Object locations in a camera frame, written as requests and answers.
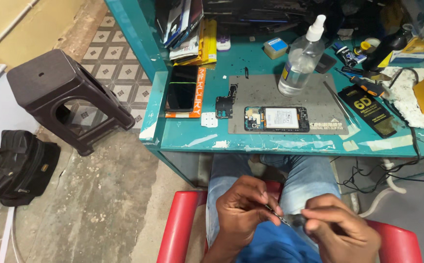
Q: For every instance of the white wall pipe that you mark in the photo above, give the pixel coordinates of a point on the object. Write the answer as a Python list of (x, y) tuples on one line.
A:
[(7, 27)]

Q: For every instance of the stack of accessory packets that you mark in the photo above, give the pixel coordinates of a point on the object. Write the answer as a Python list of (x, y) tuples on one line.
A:
[(193, 40)]

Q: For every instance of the person's blue shirt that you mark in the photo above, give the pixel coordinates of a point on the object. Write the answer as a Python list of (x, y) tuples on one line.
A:
[(274, 244)]

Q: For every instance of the dark brown plastic stool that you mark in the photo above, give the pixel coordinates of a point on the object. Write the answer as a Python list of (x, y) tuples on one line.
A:
[(51, 87)]

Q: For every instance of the black bag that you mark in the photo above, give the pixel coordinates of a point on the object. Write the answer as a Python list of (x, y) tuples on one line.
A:
[(18, 168)]

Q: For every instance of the person's right hand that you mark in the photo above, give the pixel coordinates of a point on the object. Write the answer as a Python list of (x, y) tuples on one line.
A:
[(343, 233)]

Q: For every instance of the opened smartphone with battery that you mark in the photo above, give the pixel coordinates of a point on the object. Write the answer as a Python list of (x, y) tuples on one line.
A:
[(281, 118)]

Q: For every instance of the white tape roll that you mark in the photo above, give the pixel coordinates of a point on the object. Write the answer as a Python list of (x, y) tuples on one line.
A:
[(373, 41)]

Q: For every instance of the small blue and white box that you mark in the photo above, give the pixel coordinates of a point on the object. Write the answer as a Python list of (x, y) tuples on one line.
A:
[(276, 47)]

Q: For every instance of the metal tweezers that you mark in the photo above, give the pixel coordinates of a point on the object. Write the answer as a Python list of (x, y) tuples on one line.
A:
[(341, 104)]

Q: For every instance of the heap of dark shelf clutter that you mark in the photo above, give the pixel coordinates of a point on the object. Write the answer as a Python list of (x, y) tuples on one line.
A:
[(270, 14)]

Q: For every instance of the small white and purple case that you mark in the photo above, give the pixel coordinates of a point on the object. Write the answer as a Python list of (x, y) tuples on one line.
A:
[(223, 43)]

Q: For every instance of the orange flat packet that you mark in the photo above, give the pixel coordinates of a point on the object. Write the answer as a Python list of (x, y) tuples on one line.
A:
[(200, 91)]

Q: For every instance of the small white sticker sheet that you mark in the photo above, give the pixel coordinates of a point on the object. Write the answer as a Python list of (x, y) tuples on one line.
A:
[(209, 119)]

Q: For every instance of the person's blue jeans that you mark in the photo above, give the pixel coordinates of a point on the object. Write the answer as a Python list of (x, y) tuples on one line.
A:
[(307, 179)]

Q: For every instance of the flat black pad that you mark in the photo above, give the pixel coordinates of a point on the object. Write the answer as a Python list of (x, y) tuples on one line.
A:
[(325, 62)]

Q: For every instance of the black screen protector packet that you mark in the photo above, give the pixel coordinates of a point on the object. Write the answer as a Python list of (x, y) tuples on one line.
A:
[(367, 111)]

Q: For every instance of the black smartphone with green edge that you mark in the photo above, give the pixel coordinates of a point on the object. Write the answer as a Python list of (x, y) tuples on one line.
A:
[(181, 96)]

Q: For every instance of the person's left hand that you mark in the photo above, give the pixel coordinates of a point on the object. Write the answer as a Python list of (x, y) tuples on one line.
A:
[(237, 212)]

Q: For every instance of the small black strip part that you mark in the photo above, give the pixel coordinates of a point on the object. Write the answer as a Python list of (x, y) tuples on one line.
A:
[(246, 72)]

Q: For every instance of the black bottle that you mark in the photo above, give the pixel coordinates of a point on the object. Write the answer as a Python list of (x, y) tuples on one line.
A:
[(383, 51)]

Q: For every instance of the white foam pad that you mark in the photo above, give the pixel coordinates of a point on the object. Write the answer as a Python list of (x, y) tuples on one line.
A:
[(403, 98)]

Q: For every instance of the yellow and blue carton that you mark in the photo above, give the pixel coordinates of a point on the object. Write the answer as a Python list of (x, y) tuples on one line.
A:
[(416, 49)]

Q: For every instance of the small black precision screwdriver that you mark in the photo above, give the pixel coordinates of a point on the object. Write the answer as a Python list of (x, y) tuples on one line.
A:
[(295, 220)]

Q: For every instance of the black phone inner cover plate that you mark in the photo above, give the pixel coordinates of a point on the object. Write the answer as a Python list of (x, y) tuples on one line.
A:
[(224, 107)]

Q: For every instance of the clear spray bottle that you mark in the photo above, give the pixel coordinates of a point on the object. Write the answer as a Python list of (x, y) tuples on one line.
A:
[(299, 62)]

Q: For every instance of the grey anti-slip repair mat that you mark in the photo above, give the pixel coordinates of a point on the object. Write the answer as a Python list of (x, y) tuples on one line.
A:
[(263, 95)]

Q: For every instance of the red chair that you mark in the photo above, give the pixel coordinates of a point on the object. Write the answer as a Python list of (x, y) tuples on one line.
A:
[(181, 226)]

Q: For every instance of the orange and black screwdriver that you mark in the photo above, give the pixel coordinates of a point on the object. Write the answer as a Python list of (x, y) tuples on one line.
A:
[(369, 87)]

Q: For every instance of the blue and black glue tube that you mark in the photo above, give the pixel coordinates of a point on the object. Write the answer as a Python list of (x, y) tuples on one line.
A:
[(345, 54)]

